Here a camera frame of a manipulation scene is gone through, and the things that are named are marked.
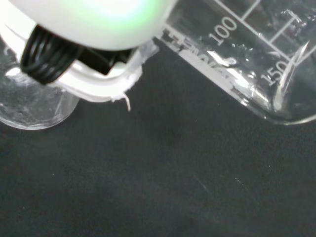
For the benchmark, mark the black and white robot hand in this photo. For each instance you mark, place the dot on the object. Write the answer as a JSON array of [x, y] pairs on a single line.
[[93, 22]]

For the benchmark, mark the black cloth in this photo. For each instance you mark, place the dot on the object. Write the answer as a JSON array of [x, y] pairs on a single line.
[[158, 177]]

